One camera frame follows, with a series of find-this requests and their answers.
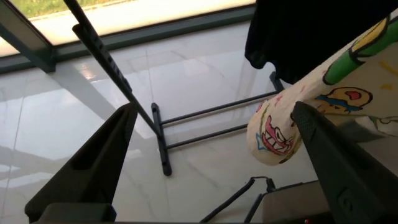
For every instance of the cream printed garment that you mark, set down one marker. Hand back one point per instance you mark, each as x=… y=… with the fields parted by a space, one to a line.
x=280 y=140

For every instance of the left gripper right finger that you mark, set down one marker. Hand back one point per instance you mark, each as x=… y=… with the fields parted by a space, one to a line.
x=339 y=177

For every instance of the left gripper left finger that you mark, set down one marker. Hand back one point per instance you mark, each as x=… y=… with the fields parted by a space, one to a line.
x=77 y=193

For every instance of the window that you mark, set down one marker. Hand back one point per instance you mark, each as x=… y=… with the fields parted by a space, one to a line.
x=140 y=15

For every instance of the black clothes rack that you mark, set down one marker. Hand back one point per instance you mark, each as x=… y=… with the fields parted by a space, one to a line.
x=102 y=53

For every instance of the black t-shirt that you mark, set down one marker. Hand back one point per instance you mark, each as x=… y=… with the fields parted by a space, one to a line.
x=295 y=31

